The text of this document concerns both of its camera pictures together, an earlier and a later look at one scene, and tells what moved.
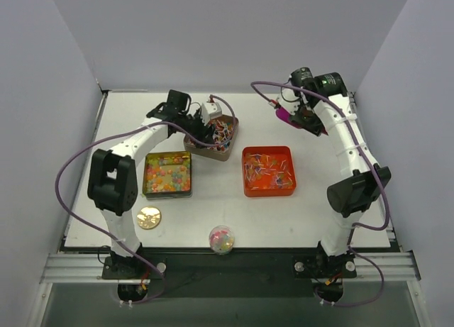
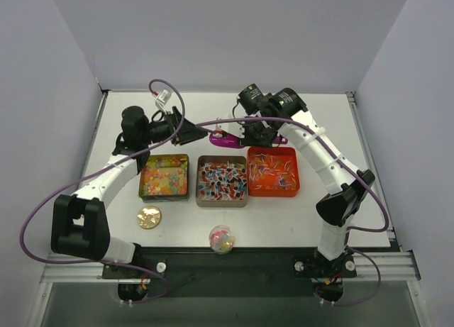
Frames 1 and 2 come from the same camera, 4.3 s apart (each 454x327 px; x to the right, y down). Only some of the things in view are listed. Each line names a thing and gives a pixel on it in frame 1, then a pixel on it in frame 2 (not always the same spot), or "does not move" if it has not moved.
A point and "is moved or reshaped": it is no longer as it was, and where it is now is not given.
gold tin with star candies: x=167 y=175 does not move
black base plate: x=201 y=273 does not move
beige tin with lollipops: x=225 y=127 to x=221 y=181
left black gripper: x=204 y=129 to x=177 y=125
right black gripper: x=308 y=120 to x=256 y=137
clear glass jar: x=221 y=240 does not move
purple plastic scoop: x=285 y=116 is moved or reshaped
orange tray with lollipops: x=268 y=171 does not move
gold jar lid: x=148 y=218 does not move
